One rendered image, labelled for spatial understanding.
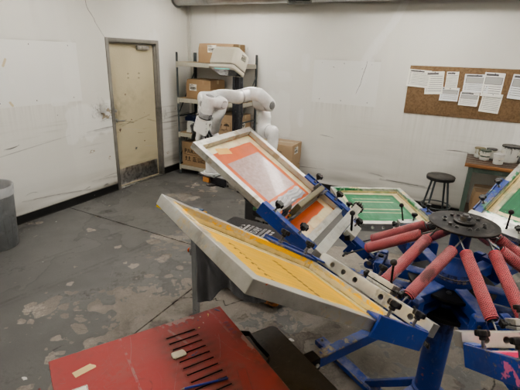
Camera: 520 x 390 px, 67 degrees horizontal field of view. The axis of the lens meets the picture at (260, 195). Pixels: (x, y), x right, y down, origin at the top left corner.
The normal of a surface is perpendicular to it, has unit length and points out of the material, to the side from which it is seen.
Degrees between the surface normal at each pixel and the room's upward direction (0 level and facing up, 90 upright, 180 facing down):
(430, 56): 90
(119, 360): 0
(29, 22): 90
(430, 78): 89
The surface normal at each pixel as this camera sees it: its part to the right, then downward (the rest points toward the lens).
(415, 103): -0.47, 0.28
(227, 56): -0.48, -0.18
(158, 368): 0.04, -0.94
